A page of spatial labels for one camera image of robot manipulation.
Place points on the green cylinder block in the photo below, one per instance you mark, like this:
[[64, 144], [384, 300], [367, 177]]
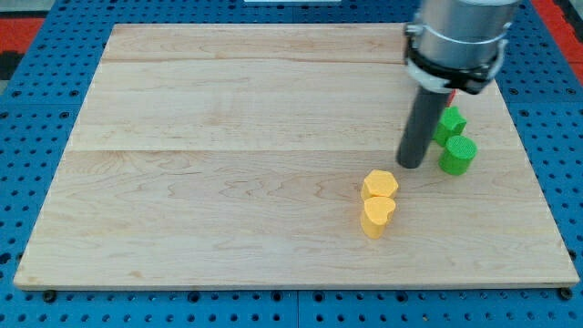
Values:
[[458, 154]]

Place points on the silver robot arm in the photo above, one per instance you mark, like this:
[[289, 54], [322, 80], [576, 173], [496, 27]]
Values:
[[457, 44]]

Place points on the wooden board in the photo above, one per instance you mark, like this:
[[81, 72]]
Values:
[[232, 157]]

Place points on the yellow hexagon block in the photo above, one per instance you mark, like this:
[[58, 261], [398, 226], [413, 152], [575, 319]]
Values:
[[379, 183]]

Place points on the yellow heart block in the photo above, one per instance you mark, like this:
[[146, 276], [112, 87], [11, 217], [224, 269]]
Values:
[[376, 214]]

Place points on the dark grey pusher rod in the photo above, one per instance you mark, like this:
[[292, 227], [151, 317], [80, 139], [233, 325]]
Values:
[[420, 127]]

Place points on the green star block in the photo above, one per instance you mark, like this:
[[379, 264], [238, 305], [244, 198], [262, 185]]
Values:
[[452, 123]]

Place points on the red block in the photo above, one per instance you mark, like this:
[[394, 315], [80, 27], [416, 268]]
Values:
[[451, 98]]

